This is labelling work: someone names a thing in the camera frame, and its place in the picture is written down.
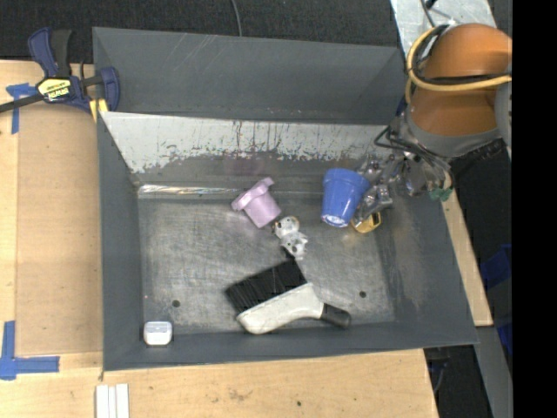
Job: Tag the yellow round thing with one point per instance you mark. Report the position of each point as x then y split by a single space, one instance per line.
370 224

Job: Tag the blue plastic cup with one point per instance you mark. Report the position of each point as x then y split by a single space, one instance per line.
344 194

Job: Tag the white brush with black bristles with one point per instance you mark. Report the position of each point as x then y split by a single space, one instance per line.
278 303

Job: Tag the lilac plastic cup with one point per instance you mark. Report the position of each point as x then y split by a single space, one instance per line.
260 205

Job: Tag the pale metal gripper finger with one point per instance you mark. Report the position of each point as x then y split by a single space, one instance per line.
372 170
375 203

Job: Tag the small white box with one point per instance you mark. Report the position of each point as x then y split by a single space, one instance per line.
157 332

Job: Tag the small white toy animal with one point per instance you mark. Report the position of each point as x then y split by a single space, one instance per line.
290 235

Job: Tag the grey metal bin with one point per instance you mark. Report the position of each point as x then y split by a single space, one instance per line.
196 251

